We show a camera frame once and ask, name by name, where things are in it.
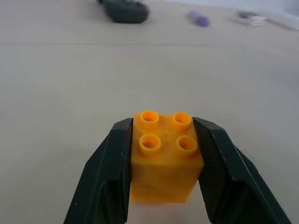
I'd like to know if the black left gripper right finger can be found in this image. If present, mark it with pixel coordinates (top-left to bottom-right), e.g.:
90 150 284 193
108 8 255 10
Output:
192 117 293 224

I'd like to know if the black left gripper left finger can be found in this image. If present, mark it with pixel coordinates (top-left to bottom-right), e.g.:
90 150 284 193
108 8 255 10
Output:
62 118 134 224

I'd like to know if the orange studded building block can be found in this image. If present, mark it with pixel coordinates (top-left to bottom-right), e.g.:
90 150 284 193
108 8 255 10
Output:
130 110 204 204

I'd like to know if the white and grey small object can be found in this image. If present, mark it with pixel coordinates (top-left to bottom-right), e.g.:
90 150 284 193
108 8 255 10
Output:
235 10 269 28

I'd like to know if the purple cylindrical object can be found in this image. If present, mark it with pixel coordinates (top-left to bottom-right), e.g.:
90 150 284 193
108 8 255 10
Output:
186 10 211 27

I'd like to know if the dark rounded object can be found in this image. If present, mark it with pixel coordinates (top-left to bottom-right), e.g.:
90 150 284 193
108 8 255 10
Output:
98 0 150 24

